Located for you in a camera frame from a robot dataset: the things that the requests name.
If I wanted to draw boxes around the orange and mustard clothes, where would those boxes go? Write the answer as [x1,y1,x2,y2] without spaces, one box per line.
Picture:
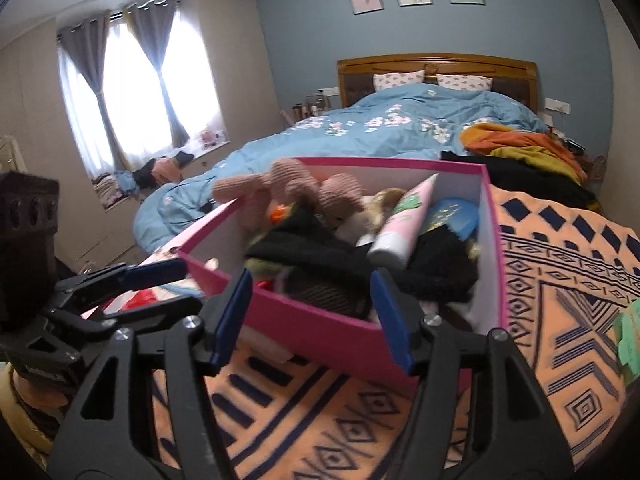
[460,122,588,186]

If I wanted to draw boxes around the blue floral duvet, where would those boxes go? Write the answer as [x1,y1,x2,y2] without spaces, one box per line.
[134,83,551,253]

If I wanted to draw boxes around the black clothes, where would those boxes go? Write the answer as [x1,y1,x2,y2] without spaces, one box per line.
[440,150,598,211]

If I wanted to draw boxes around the clothes rack with hanging clothes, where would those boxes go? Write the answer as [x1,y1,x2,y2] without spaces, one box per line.
[0,134,26,176]

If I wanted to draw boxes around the white dotted pillow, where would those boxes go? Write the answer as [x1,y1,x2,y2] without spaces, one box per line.
[437,74,493,93]
[372,71,426,92]

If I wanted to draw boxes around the beige fuzzy item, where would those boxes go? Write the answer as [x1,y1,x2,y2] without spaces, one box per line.
[362,187,408,226]

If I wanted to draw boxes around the black cable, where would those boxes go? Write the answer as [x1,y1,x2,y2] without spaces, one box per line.
[165,180,216,213]

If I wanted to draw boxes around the black knitted garment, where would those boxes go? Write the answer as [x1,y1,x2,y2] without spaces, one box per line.
[245,207,481,306]

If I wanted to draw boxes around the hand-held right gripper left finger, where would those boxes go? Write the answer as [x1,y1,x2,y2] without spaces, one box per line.
[47,267,253,480]

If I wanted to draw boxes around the wooden headboard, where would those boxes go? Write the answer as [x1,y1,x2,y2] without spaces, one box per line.
[336,53,540,113]

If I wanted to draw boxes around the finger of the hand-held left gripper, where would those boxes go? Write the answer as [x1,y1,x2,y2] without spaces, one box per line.
[55,258,188,311]
[70,295,204,356]

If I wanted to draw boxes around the pink lotion tube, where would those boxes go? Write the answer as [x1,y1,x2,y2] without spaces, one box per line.
[367,172,440,267]

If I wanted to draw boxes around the orange patterned blanket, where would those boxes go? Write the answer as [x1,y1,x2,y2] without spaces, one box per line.
[150,185,640,480]

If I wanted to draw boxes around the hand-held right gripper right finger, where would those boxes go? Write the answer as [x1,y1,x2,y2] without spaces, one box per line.
[370,267,573,480]

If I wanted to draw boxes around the pink knitted bear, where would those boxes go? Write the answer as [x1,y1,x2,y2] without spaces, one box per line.
[212,158,366,231]

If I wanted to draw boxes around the pile of clothes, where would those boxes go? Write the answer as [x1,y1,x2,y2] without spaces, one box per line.
[92,152,193,208]

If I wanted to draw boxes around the grey curtain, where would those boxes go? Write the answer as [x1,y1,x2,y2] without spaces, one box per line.
[122,0,190,143]
[57,12,126,173]

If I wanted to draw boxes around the red packet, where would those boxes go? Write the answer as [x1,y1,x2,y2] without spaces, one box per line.
[120,287,158,312]

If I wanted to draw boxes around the green packet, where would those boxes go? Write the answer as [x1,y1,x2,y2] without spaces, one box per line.
[612,300,640,376]

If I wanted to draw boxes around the pink storage box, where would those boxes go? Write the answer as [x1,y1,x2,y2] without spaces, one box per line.
[177,156,506,396]

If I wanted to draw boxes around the person's left forearm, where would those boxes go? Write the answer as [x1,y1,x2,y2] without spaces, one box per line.
[0,365,68,461]

